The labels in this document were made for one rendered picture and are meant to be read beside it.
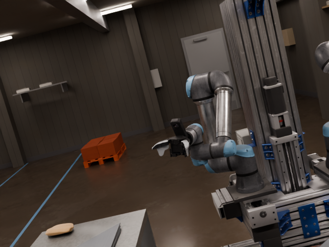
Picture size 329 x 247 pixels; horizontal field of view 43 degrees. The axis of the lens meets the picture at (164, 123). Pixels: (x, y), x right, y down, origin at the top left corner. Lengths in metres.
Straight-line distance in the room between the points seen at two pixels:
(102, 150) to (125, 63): 3.17
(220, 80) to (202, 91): 0.11
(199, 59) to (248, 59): 8.87
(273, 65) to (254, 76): 0.12
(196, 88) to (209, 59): 9.05
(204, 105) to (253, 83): 0.32
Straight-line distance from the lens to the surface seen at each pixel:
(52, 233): 2.34
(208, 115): 2.18
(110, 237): 2.03
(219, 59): 11.23
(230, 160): 2.19
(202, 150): 1.95
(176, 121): 1.78
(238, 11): 2.31
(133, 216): 2.25
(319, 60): 2.25
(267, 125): 2.37
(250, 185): 2.21
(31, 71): 11.58
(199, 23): 11.25
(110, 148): 8.74
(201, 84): 2.14
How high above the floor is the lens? 1.81
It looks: 9 degrees down
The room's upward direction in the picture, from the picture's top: 14 degrees counter-clockwise
